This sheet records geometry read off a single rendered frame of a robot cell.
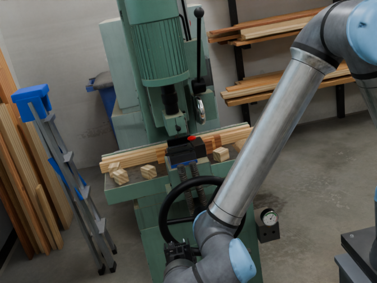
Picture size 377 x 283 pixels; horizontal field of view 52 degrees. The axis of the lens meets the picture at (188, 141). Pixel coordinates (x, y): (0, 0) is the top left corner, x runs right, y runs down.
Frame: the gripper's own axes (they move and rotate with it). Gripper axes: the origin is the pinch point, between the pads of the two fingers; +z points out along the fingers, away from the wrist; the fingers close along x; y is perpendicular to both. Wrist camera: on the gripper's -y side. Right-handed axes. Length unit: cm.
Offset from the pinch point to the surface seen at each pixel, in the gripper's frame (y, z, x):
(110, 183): 21.8, 23.3, 20.7
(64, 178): 19, 98, 59
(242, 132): 29, 38, -32
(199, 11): 72, 13, -22
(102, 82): 75, 198, 43
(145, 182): 20.3, 20.2, 8.1
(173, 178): 20.9, 11.0, -2.3
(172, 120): 39.2, 28.1, -5.9
